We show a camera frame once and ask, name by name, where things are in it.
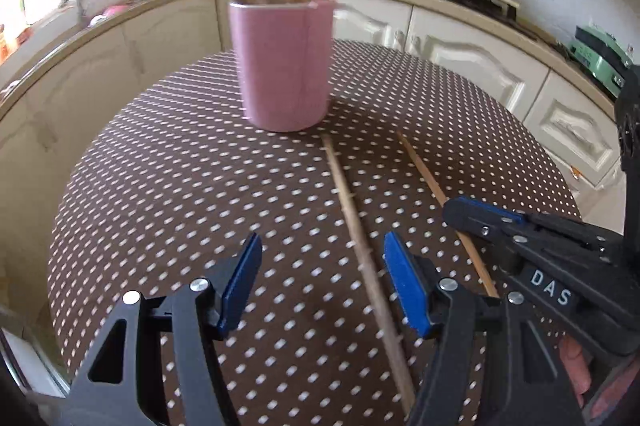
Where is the brown polka-dot tablecloth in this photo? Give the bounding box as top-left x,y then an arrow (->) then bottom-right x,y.
47,38 -> 584,426

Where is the long wooden chopstick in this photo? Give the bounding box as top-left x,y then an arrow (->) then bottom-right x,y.
397,131 -> 500,298
322,134 -> 417,413

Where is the cream base cabinet under sink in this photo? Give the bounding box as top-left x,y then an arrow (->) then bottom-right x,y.
0,0 -> 236,342

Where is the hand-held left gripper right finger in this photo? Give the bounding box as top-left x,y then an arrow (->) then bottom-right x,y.
382,231 -> 586,426

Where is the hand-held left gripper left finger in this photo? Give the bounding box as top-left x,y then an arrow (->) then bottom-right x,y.
62,232 -> 264,426

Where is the cream base cabinet under hob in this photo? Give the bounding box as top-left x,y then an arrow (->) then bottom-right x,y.
320,0 -> 627,223

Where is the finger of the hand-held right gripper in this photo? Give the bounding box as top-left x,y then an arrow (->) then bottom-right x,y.
442,200 -> 602,275
459,197 -> 624,258

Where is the green countertop appliance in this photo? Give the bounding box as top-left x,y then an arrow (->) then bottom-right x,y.
569,24 -> 637,101

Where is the person's right hand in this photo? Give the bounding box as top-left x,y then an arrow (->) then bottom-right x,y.
559,333 -> 640,412

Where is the pink cup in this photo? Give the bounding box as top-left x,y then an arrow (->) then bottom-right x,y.
228,0 -> 335,133

